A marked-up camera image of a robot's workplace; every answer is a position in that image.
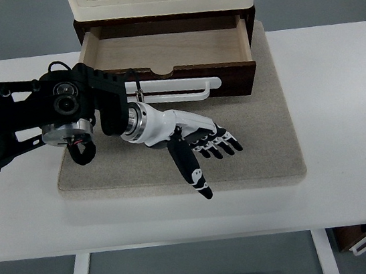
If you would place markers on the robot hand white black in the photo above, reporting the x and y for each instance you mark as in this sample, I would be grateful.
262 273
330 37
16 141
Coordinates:
161 124

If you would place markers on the dark brown wooden drawer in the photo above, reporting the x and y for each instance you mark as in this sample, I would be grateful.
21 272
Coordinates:
171 47

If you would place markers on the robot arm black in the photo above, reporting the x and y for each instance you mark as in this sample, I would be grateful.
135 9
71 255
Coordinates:
31 109

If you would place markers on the beige grey thick mat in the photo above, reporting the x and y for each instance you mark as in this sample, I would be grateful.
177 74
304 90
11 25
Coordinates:
252 127

